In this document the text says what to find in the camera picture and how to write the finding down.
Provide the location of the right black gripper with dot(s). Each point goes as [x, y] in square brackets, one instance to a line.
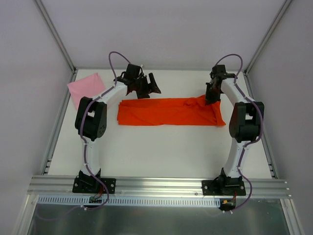
[212, 92]

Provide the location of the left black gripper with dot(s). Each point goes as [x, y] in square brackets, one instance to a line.
[143, 85]

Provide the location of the orange t shirt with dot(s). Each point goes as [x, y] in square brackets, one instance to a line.
[169, 111]

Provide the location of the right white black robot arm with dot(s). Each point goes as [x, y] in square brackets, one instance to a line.
[246, 122]

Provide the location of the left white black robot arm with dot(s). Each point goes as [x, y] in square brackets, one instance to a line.
[91, 118]

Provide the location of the folded pink t shirt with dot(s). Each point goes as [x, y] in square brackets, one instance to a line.
[89, 86]

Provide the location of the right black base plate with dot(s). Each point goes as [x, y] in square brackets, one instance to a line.
[223, 185]

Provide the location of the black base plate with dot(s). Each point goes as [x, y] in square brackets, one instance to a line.
[87, 184]
[223, 185]

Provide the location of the left aluminium frame post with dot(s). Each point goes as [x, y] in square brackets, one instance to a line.
[54, 33]

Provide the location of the aluminium frame post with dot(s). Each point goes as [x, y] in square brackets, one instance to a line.
[270, 31]
[54, 33]

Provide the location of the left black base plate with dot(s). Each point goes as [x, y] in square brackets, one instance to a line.
[87, 184]

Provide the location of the right aluminium frame post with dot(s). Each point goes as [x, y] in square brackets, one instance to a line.
[270, 31]

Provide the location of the white slotted cable duct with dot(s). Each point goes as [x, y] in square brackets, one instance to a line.
[130, 201]

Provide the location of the aluminium mounting rail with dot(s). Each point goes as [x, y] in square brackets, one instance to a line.
[156, 187]

